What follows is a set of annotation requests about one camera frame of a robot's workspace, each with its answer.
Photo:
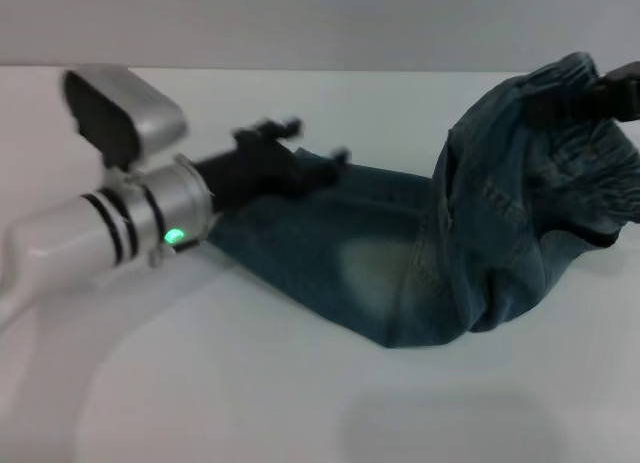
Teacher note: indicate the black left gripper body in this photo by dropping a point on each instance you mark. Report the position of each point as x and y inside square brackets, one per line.
[250, 173]

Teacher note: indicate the blue denim shorts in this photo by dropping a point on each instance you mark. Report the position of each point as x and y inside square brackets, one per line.
[475, 223]

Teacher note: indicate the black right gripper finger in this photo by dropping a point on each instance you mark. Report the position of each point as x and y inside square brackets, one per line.
[622, 90]

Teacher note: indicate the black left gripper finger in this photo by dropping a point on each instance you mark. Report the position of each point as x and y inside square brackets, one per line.
[327, 168]
[272, 127]

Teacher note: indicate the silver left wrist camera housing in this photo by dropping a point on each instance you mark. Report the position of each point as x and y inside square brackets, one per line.
[145, 113]

